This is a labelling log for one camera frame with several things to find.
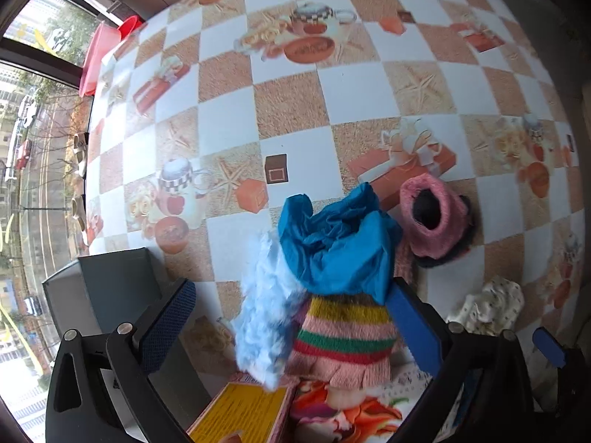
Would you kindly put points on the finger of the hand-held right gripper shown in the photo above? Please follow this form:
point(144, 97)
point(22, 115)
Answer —
point(549, 346)

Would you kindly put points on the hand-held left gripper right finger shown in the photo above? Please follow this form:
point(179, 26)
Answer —
point(413, 327)

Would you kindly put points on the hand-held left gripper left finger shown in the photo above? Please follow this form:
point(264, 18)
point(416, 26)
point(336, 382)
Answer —
point(168, 327)

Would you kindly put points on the white dotted scrunchie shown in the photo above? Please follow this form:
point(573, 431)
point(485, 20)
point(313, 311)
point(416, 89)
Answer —
point(498, 300)

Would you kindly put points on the pink striped knit sock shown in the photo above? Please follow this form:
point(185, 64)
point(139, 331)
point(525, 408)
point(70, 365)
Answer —
point(341, 332)

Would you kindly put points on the grey storage box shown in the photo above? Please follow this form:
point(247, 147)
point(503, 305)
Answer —
point(106, 281)

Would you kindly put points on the light blue fluffy cloth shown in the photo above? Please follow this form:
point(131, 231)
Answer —
point(261, 323)

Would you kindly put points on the blue crinkled cloth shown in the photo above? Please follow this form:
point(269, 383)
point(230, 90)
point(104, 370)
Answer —
point(341, 249)

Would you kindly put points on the red and yellow cardboard box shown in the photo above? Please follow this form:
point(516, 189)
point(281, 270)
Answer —
point(240, 410)

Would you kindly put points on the pink plastic basin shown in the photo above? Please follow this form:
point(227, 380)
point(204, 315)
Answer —
point(94, 60)

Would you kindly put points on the red plastic basin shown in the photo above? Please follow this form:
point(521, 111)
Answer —
point(130, 27)

